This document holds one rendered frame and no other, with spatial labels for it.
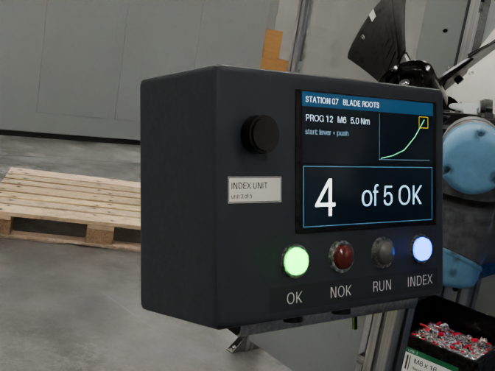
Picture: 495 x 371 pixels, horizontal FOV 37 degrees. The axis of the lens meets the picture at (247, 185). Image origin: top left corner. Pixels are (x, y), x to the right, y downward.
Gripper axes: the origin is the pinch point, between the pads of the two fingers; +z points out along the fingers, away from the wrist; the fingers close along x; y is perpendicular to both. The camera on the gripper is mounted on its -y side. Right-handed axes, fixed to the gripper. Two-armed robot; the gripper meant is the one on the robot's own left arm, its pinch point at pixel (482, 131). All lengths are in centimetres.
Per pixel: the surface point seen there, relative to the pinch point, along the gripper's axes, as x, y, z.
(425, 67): -8.8, 10.3, 23.3
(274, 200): 0, 17, -66
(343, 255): 5, 12, -62
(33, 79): 30, 351, 449
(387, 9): -20, 20, 47
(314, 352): 97, 43, 131
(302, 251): 4, 15, -66
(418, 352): 31.7, 5.9, -14.0
